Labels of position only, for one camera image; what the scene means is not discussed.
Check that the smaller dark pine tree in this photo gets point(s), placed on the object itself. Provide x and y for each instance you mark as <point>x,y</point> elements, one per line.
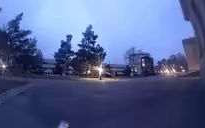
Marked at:
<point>64,53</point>

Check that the building with lit windows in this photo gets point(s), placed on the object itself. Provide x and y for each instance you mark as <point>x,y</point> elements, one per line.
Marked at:
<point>145,63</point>

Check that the lit street lamp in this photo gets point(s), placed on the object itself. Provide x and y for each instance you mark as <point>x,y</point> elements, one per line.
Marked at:
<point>99,70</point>

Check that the grey cobblestone strip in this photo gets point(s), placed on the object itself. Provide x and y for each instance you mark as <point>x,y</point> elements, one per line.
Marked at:
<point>6,94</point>

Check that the dark asphalt path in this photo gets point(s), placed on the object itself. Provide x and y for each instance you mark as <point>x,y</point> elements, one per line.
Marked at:
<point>106,103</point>

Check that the row of distant trees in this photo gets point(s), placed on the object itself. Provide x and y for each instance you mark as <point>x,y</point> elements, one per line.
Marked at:
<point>173,63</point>

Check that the long low building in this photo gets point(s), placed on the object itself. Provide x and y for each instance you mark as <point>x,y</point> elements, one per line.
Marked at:
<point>116,68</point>

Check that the tall dark pine tree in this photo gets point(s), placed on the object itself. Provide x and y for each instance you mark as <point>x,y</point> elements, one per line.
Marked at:
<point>88,50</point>

